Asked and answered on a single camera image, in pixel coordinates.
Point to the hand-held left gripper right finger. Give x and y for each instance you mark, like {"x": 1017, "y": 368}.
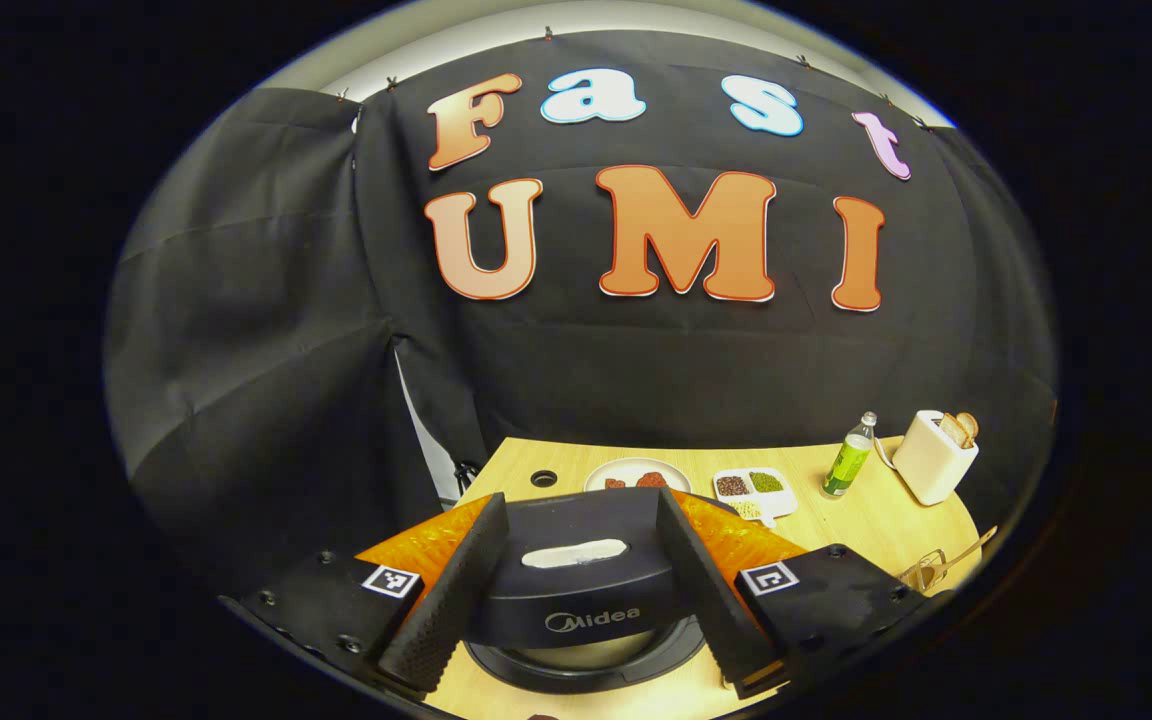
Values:
{"x": 706, "y": 590}

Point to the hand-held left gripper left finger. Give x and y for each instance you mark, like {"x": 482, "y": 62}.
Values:
{"x": 456, "y": 590}

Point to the black rice cooker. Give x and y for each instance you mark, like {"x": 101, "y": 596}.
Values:
{"x": 586, "y": 585}

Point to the wooden spoon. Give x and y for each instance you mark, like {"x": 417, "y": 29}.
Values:
{"x": 966, "y": 555}

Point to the white divided bean dish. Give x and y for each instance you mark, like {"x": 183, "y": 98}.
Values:
{"x": 756, "y": 490}

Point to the black backdrop stand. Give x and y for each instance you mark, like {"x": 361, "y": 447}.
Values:
{"x": 467, "y": 475}

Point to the black table grommet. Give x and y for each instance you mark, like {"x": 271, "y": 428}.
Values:
{"x": 544, "y": 478}

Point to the round white plate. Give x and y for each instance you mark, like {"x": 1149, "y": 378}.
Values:
{"x": 621, "y": 468}

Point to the green drink bottle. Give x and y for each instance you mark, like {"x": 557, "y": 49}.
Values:
{"x": 846, "y": 465}

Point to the white toaster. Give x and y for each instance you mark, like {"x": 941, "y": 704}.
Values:
{"x": 931, "y": 465}

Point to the toast slice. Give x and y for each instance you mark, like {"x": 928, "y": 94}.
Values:
{"x": 954, "y": 432}
{"x": 971, "y": 425}

